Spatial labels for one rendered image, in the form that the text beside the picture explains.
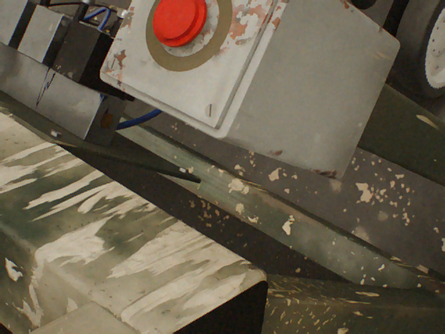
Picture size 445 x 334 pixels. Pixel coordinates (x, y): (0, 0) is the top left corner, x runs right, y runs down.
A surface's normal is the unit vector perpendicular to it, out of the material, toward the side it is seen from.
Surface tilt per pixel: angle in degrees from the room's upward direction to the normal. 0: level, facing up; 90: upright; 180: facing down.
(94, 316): 60
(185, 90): 0
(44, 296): 30
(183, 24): 0
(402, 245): 0
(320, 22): 90
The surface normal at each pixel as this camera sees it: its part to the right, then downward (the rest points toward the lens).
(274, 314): 0.73, 0.39
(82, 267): 0.08, -0.87
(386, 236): -0.55, -0.17
